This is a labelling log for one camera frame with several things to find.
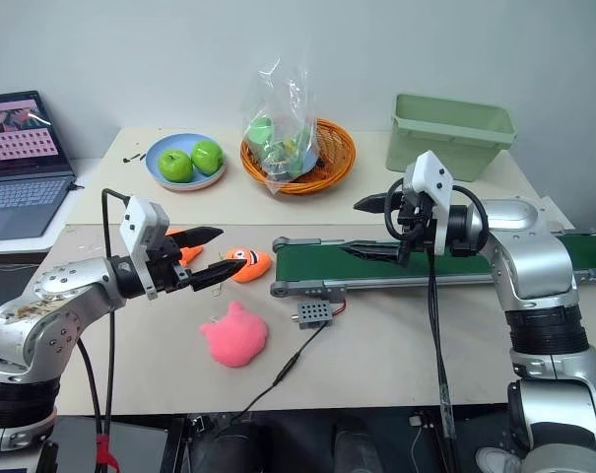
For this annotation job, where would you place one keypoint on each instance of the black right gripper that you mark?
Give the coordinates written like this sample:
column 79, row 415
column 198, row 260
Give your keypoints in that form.
column 416, row 217

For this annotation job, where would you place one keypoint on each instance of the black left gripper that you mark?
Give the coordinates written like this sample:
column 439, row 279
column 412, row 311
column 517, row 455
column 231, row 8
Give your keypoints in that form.
column 167, row 273

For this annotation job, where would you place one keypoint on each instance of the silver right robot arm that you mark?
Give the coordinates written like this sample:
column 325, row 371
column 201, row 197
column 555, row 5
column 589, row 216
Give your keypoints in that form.
column 534, row 256

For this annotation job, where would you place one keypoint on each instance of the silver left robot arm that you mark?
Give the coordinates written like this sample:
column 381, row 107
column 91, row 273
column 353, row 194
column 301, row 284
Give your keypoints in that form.
column 56, row 295

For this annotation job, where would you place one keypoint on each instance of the orange plush toy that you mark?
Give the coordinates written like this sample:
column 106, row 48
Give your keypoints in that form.
column 250, row 268

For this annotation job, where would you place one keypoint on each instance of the green conveyor belt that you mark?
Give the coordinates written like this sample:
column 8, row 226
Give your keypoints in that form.
column 317, row 266

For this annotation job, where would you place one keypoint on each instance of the small grey control box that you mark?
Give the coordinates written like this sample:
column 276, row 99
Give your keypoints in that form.
column 311, row 313

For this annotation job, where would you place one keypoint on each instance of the orange carrot toy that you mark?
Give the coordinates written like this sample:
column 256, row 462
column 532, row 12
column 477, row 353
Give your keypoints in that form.
column 189, row 253

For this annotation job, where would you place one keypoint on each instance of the orange woven basket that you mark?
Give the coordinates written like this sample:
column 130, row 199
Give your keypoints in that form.
column 334, row 148

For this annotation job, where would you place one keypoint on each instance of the pink plush toy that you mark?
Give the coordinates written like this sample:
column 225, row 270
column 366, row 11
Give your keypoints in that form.
column 236, row 340

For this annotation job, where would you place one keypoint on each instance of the green apple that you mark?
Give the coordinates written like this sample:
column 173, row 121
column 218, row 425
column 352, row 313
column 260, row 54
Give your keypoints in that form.
column 207, row 156
column 175, row 165

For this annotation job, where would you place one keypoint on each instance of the pale green plastic bin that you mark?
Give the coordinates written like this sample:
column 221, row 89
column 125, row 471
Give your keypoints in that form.
column 440, row 143

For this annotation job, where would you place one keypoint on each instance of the light blue plate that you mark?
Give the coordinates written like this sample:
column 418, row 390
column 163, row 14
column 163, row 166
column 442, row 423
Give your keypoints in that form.
column 154, row 148

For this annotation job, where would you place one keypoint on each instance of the small black screws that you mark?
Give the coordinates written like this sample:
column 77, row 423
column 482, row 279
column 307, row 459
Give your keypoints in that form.
column 132, row 158

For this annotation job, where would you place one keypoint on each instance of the clear plastic bag with toys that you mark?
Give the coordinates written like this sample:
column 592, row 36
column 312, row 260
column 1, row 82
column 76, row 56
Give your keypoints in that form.
column 278, row 128

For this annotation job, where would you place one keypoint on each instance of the dark rounded shape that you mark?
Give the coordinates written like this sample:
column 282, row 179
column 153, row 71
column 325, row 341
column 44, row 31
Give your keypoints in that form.
column 356, row 443
column 258, row 448

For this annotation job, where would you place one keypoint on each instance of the open grey laptop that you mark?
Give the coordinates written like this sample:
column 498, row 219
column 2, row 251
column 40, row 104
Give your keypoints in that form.
column 17, row 177

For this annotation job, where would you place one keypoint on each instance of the red tape strip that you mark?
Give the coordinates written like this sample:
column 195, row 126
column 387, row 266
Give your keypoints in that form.
column 105, row 451

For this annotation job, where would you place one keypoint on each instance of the white shoe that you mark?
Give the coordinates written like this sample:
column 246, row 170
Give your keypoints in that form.
column 497, row 460

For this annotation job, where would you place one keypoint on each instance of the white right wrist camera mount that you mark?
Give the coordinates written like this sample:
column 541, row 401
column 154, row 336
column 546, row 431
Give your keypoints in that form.
column 433, row 177

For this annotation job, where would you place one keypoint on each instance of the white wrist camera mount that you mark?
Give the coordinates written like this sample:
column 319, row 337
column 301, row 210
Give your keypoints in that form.
column 433, row 177
column 136, row 217

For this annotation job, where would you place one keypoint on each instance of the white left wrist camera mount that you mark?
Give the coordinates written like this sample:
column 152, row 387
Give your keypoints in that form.
column 136, row 217

